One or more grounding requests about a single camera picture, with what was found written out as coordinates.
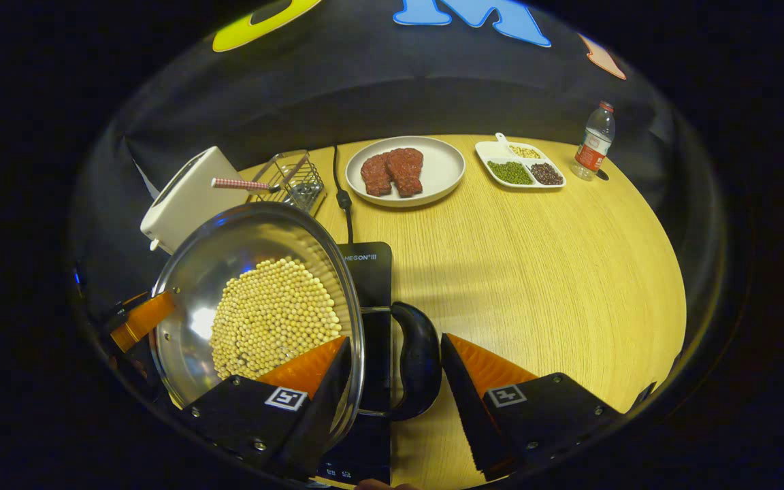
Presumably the pile of dark red beans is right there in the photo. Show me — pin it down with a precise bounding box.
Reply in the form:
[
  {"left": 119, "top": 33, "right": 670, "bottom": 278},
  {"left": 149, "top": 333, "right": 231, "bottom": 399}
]
[{"left": 530, "top": 162, "right": 564, "bottom": 186}]

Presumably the red meat piece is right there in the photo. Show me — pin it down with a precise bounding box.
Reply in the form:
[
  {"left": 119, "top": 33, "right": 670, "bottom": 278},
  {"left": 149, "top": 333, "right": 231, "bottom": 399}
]
[
  {"left": 361, "top": 153, "right": 393, "bottom": 197},
  {"left": 385, "top": 148, "right": 425, "bottom": 198}
]

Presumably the pile of green mung beans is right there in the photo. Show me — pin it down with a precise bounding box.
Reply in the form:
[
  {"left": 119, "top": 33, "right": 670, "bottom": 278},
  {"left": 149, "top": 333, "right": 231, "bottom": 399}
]
[{"left": 487, "top": 161, "right": 533, "bottom": 186}]

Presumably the steel pot with black handle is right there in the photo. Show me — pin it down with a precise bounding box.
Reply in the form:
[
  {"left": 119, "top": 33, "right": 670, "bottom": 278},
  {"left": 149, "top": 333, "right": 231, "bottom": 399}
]
[{"left": 149, "top": 201, "right": 442, "bottom": 453}]

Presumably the round white plate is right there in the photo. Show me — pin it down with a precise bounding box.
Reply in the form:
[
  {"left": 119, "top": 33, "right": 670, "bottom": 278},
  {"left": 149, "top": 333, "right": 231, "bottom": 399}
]
[{"left": 345, "top": 136, "right": 466, "bottom": 208}]

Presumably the pile of yellow soybeans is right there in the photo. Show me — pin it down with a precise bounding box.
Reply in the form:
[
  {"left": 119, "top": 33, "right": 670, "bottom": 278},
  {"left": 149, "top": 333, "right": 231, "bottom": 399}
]
[{"left": 210, "top": 257, "right": 343, "bottom": 380}]

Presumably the clear water bottle red label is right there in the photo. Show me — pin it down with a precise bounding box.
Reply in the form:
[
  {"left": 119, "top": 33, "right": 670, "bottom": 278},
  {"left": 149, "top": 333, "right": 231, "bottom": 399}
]
[{"left": 574, "top": 101, "right": 616, "bottom": 182}]

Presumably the white divided dish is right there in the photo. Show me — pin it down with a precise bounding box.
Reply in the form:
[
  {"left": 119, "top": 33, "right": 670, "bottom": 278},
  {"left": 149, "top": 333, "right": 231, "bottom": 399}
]
[{"left": 475, "top": 133, "right": 567, "bottom": 190}]

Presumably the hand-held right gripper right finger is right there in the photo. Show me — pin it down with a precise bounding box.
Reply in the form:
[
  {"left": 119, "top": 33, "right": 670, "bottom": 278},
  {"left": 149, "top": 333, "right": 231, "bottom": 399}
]
[{"left": 441, "top": 333, "right": 627, "bottom": 478}]

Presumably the black induction cooktop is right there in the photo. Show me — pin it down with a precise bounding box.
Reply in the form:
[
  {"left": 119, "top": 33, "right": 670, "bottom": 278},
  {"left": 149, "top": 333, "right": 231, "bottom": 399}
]
[{"left": 317, "top": 242, "right": 393, "bottom": 485}]

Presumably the white kitchen appliance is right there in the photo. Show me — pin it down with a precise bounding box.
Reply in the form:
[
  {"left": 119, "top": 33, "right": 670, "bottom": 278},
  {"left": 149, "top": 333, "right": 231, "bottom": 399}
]
[{"left": 140, "top": 146, "right": 250, "bottom": 255}]

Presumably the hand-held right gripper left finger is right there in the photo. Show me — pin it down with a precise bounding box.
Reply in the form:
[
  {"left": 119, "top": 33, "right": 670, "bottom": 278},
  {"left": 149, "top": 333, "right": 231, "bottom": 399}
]
[{"left": 181, "top": 336, "right": 352, "bottom": 480}]

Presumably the striped handle utensil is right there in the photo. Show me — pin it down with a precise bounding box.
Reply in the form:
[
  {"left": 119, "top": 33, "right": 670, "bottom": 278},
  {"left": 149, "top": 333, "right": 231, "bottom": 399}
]
[{"left": 211, "top": 178, "right": 280, "bottom": 193}]

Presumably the wire basket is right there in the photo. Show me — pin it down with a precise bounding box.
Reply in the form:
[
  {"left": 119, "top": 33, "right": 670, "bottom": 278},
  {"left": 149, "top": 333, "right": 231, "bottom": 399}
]
[{"left": 249, "top": 150, "right": 328, "bottom": 217}]

